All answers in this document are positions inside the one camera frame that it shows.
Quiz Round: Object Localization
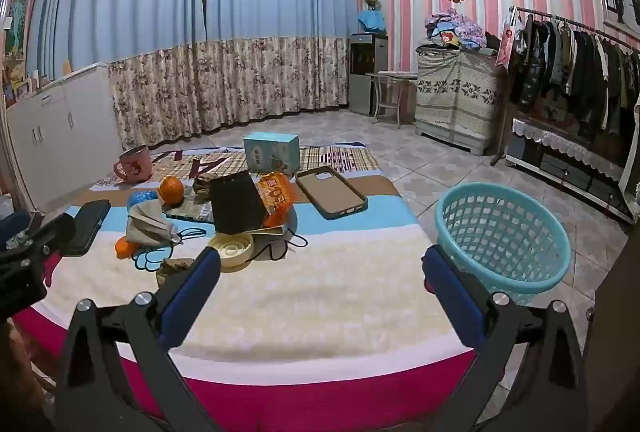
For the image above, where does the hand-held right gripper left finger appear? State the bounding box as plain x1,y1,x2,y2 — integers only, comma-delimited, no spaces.
55,247,223,432

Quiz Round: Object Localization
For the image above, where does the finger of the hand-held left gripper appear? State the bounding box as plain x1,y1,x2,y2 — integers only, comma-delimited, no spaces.
7,212,78,263
0,212,31,238

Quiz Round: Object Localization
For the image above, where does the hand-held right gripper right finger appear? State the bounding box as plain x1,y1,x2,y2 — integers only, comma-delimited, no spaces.
420,243,588,432

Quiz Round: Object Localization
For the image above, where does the brown paper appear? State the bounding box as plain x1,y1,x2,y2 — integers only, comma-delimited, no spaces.
156,257,196,288
192,175,216,203

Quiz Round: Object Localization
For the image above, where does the teal plastic basket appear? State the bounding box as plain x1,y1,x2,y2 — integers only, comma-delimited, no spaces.
434,182,572,307

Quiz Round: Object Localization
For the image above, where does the grey cloth pouch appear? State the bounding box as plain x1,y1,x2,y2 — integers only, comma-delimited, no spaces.
124,202,207,247

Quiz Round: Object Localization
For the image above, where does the orange snack packet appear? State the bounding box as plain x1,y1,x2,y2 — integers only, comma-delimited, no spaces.
257,171,296,229

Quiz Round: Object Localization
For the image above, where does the black zip case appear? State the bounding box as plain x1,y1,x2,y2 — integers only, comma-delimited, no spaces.
62,199,112,257

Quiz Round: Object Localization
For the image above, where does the cream round lid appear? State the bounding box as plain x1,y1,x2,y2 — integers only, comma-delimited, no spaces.
207,231,256,269

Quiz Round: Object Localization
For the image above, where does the small orange fruit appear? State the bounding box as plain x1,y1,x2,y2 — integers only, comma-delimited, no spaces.
114,236,138,260

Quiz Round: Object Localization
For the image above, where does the blue crumpled wrapper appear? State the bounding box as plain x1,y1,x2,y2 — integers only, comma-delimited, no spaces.
127,191,160,213

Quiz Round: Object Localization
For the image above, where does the white cabinet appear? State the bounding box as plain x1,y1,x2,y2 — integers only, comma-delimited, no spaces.
5,61,123,208

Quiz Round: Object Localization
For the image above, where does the black flat board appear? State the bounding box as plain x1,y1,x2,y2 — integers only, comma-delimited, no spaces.
208,169,271,235

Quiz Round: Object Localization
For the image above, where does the pink cartoon mug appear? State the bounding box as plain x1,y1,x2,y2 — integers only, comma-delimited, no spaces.
113,145,154,184

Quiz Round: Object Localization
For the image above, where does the large orange fruit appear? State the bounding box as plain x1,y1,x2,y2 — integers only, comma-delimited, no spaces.
158,175,186,206

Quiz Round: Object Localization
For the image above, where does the light blue cardboard box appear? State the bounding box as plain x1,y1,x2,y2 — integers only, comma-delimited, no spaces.
243,131,301,175

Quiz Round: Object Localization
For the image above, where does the brown phone case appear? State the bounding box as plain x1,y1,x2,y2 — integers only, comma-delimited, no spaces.
295,165,369,219

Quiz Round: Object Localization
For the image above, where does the metal clothes rack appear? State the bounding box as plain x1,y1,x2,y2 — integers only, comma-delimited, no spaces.
490,5,640,168

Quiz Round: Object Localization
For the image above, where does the lace-covered low shelf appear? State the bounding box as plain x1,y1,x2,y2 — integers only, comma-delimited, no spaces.
505,112,638,225

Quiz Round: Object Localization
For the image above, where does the cloth-covered cabinet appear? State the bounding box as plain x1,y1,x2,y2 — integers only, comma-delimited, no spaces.
414,45,506,156

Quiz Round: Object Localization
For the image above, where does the blue floral curtain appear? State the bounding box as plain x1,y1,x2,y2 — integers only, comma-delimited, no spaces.
25,0,208,150
200,0,357,133

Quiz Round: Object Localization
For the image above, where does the small metal side table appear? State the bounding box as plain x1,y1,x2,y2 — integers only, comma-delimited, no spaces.
365,71,418,128

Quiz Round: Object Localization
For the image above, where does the grey water dispenser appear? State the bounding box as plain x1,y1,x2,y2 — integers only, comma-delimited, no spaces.
348,32,389,116

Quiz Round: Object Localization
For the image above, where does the pink hanging bag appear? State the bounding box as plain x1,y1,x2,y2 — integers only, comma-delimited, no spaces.
495,10,517,68

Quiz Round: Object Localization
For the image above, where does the row of hanging clothes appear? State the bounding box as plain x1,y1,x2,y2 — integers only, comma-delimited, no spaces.
510,10,640,135

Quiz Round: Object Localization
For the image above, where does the pile of folded clothes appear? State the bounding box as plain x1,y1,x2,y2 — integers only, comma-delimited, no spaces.
424,9,488,50

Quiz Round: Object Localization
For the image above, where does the blue covered water bottle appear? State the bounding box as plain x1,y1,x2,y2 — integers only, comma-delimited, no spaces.
357,10,388,34

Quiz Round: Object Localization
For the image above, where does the green wall poster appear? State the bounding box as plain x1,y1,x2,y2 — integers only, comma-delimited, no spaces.
2,0,32,58

